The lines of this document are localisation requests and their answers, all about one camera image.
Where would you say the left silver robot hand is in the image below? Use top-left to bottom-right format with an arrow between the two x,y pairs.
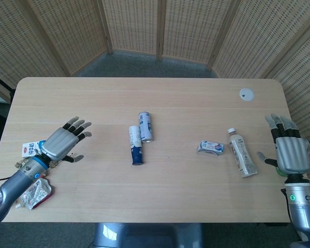
38,116 -> 93,164

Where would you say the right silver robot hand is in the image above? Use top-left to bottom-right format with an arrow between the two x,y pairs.
257,113 -> 310,174

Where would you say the white blue tube bottle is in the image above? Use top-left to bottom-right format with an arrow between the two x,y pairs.
128,125 -> 145,166

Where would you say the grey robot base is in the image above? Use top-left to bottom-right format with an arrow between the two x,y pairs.
92,222 -> 204,248

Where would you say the green flat package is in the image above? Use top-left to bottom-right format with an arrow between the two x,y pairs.
275,164 -> 310,178

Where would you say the white milk carton red logo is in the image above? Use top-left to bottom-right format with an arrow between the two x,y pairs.
21,140 -> 47,159

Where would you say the beige milk tea bottle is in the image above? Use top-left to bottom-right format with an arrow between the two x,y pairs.
227,128 -> 258,178

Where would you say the red white spout pouch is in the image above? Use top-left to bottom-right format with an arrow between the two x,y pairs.
15,177 -> 52,210

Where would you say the woven bamboo screen panel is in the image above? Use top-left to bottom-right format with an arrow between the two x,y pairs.
100,0 -> 163,60
23,0 -> 112,76
208,0 -> 310,79
0,0 -> 69,94
265,24 -> 310,207
157,0 -> 240,66

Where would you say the white round table grommet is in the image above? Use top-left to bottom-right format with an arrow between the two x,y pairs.
239,87 -> 255,102

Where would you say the black tripod stand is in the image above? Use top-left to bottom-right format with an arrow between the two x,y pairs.
0,71 -> 16,102

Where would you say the white blue drink can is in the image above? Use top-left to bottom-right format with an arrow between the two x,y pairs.
137,111 -> 154,144

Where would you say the gold metal chain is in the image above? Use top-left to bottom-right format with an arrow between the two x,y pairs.
14,158 -> 61,170

